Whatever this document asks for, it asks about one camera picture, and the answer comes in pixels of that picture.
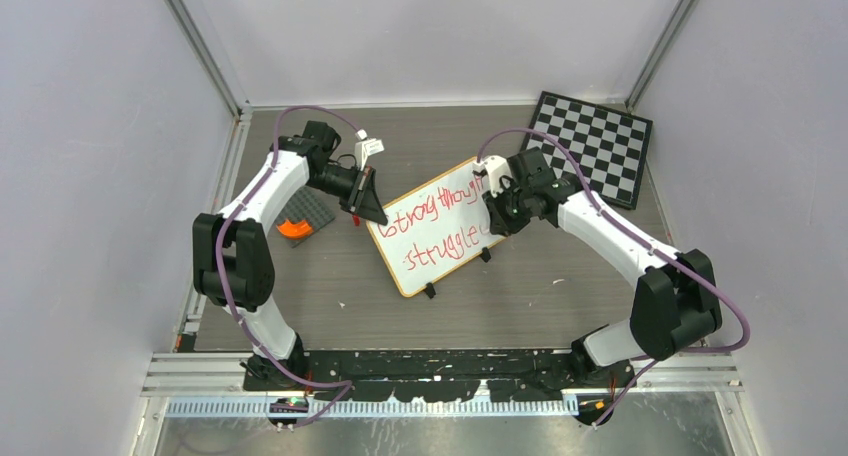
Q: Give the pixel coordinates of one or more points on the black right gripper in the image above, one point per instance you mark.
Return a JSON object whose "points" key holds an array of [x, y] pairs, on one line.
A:
{"points": [[501, 224]]}

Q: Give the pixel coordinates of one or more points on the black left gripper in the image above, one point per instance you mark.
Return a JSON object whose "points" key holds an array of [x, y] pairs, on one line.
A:
{"points": [[368, 204]]}

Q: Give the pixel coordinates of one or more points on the white whiteboard orange frame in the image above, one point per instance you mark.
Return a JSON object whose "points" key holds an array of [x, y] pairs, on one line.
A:
{"points": [[434, 229]]}

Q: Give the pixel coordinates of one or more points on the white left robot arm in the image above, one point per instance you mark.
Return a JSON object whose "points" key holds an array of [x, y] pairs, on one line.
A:
{"points": [[232, 263]]}

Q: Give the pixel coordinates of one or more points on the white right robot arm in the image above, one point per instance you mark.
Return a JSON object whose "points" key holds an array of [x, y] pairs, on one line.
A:
{"points": [[673, 306]]}

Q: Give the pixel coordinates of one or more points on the grey studded building plate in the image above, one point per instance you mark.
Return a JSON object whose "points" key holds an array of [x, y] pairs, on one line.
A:
{"points": [[305, 205]]}

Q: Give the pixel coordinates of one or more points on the orange curved block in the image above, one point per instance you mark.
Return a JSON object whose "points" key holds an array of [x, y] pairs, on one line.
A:
{"points": [[295, 231]]}

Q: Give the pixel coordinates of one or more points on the black white checkerboard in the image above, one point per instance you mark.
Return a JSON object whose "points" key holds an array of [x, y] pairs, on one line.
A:
{"points": [[609, 145]]}

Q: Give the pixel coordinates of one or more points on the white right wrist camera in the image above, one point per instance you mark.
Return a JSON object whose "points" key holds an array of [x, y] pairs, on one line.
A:
{"points": [[494, 173]]}

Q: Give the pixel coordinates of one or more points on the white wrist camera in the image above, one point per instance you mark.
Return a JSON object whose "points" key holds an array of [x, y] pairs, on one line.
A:
{"points": [[365, 147], [494, 173]]}

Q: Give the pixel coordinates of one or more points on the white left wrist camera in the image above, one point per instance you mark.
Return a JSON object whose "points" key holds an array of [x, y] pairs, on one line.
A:
{"points": [[365, 147]]}

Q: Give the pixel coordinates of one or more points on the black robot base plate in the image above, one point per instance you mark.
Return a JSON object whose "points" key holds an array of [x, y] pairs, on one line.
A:
{"points": [[436, 376]]}

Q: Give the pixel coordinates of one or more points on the aluminium rail frame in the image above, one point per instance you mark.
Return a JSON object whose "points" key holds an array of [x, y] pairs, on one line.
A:
{"points": [[196, 385]]}

